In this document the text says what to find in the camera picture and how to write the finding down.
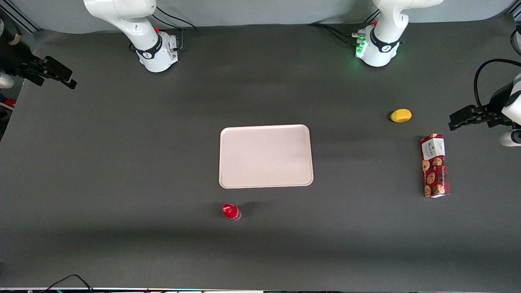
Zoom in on red coke bottle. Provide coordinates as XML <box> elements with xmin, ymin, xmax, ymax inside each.
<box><xmin>222</xmin><ymin>203</ymin><xmax>242</xmax><ymax>221</ymax></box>

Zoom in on red cookie box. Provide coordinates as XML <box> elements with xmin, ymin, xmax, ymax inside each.
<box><xmin>420</xmin><ymin>133</ymin><xmax>451</xmax><ymax>198</ymax></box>

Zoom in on thin black cable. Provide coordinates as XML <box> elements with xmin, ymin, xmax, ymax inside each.
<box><xmin>40</xmin><ymin>274</ymin><xmax>95</xmax><ymax>293</ymax></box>

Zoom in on yellow lemon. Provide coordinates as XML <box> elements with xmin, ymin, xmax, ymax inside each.
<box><xmin>390</xmin><ymin>109</ymin><xmax>412</xmax><ymax>123</ymax></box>

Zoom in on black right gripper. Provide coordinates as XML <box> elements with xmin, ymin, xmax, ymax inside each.
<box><xmin>0</xmin><ymin>40</ymin><xmax>77</xmax><ymax>90</ymax></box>

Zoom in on black looped gripper cable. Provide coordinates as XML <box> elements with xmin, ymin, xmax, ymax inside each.
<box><xmin>473</xmin><ymin>59</ymin><xmax>521</xmax><ymax>111</ymax></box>

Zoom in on beige plastic tray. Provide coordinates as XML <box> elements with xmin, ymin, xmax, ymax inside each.
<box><xmin>219</xmin><ymin>125</ymin><xmax>314</xmax><ymax>189</ymax></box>

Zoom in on black curved cable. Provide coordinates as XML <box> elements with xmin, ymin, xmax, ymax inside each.
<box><xmin>510</xmin><ymin>26</ymin><xmax>521</xmax><ymax>56</ymax></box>

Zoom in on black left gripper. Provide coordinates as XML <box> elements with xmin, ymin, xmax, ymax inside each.
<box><xmin>449</xmin><ymin>81</ymin><xmax>516</xmax><ymax>131</ymax></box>

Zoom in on black arm base cables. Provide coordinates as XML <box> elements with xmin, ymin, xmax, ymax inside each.
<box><xmin>151</xmin><ymin>6</ymin><xmax>198</xmax><ymax>31</ymax></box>
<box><xmin>307</xmin><ymin>23</ymin><xmax>366</xmax><ymax>47</ymax></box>

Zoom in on aluminium frame profile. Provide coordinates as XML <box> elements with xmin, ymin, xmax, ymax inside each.
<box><xmin>0</xmin><ymin>0</ymin><xmax>42</xmax><ymax>34</ymax></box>

